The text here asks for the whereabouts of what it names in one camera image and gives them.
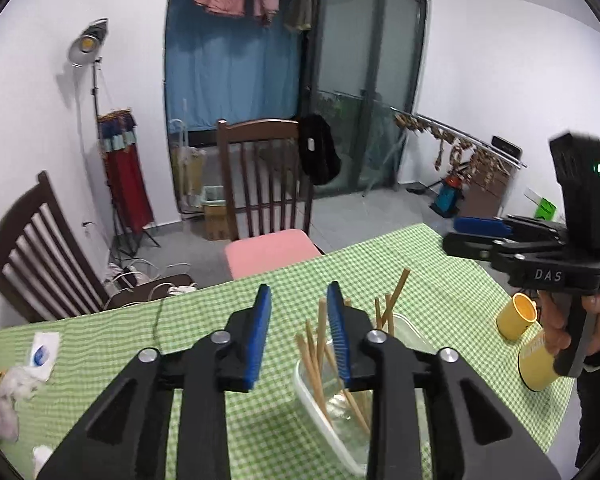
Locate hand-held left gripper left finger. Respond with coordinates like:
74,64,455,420
36,283,273,480

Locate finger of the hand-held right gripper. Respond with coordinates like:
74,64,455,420
452,215,570,245
442,232,526,261

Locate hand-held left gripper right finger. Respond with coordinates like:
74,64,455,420
326,281,563,480

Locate bunch of wooden chopsticks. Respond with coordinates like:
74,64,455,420
295,267,412,436

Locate clear plastic container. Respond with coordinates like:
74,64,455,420
293,312,438,477

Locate person's right hand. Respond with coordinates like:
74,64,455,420
536,291,600,361

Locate blue orange floor appliance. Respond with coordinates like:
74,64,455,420
432,175,468,218

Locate green bag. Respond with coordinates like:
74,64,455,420
534,197,560,221

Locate pink seat cushion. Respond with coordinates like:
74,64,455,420
225,228,321,281

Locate metal drying rack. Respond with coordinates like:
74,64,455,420
391,106,528,168

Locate cardboard box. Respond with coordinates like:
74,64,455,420
200,200,231,241

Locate green checkered tablecloth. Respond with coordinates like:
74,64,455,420
0,222,578,480

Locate lying yellow paper cup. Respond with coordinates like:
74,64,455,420
517,325,576,392

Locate black bag on chair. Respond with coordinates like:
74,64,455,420
297,113,342,186

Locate white plastic bags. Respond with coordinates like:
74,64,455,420
170,117,206,206

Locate red cloth on stand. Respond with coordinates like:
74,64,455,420
96,109,156,235

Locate sliding glass door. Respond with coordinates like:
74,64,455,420
302,0,428,198

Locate dark wooden slatted chair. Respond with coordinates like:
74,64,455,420
216,118,326,281
0,170,198,323

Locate white tissue packet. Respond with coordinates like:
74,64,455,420
27,331,62,368

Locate beige plush toy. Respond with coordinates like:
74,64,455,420
0,365,51,401

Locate crumpled white tissue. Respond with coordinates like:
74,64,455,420
32,445,56,471

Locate blue curtain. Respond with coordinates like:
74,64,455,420
166,5,303,133

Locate olive hanging garment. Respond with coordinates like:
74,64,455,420
282,0,313,33

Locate studio light on stand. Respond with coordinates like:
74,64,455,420
69,17,161,256

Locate black cable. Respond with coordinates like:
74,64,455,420
152,297,168,351

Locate white power strip cables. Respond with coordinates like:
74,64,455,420
105,257,201,306

